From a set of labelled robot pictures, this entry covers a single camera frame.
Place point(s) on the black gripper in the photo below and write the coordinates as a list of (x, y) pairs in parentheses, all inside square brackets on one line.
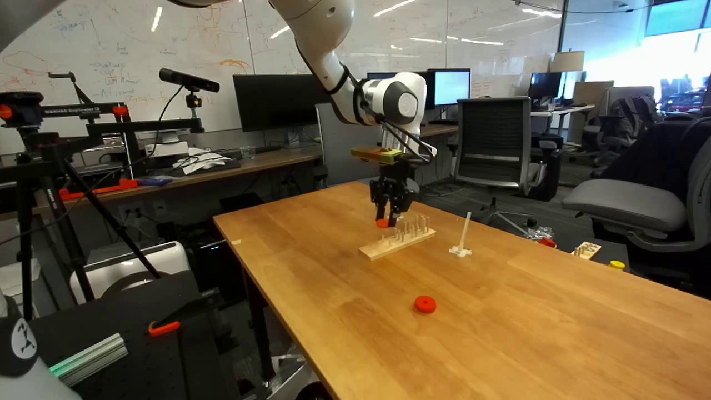
[(394, 175)]

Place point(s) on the orange disk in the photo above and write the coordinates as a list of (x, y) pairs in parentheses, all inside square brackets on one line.
[(426, 303), (382, 223)]

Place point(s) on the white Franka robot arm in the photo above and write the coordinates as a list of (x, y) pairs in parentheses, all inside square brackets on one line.
[(325, 29)]

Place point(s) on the wooden peg base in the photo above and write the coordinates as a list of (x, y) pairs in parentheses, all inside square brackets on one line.
[(381, 247)]

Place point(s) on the black office chair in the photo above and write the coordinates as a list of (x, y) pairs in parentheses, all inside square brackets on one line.
[(491, 142)]

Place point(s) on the lit computer monitor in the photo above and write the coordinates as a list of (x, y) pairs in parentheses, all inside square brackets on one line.
[(449, 88)]

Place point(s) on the red cup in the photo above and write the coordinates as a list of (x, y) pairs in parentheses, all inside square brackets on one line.
[(548, 242)]

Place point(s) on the white papers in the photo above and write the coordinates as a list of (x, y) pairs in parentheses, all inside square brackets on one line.
[(200, 162)]

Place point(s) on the beige packet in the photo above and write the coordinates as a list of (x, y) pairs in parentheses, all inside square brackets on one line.
[(585, 249)]

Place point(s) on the beige lamp shade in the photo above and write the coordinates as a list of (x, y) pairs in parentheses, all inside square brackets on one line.
[(567, 61)]

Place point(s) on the yellow block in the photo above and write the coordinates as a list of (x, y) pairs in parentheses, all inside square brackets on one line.
[(616, 263)]

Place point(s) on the grey office chair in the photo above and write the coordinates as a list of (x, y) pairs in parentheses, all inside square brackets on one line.
[(629, 208)]

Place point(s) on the white grey box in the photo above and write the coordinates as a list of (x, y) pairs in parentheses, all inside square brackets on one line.
[(125, 271)]

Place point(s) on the black cart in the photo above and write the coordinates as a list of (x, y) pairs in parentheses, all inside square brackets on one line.
[(147, 357)]

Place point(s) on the red bar clamp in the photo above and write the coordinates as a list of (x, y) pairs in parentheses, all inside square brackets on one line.
[(96, 192)]

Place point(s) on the aluminium extrusion bar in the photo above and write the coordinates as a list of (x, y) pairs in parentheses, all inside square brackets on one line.
[(90, 359)]

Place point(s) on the black tripod rig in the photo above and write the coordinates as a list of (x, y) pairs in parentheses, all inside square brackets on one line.
[(26, 223)]

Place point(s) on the yellow wrist camera mount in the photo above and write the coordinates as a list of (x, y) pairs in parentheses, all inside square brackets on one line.
[(374, 154)]

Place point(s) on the wooden wall desk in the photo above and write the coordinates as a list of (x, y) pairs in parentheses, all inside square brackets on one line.
[(251, 166)]

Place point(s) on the black sensor bar camera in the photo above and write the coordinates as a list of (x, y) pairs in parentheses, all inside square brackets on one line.
[(190, 82)]

